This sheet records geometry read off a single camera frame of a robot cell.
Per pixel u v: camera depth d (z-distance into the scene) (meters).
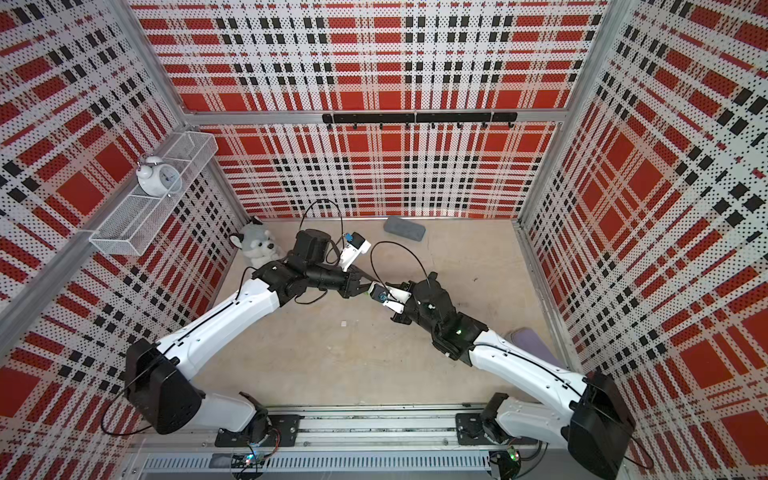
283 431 0.74
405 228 1.18
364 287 0.70
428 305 0.54
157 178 0.69
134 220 0.71
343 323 0.92
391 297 0.61
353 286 0.65
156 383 0.40
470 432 0.72
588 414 0.39
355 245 0.67
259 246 0.92
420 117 0.88
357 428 0.75
